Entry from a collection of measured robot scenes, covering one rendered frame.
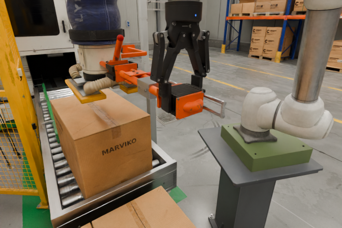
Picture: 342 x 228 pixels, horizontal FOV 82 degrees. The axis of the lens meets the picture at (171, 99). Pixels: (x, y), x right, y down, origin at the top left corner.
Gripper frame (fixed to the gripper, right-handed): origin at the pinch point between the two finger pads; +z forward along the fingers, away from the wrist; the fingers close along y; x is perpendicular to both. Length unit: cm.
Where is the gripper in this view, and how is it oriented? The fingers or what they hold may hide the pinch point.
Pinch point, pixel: (181, 95)
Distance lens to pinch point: 47.2
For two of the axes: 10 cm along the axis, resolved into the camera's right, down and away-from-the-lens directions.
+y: -8.2, 2.1, -5.3
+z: 0.0, 9.3, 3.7
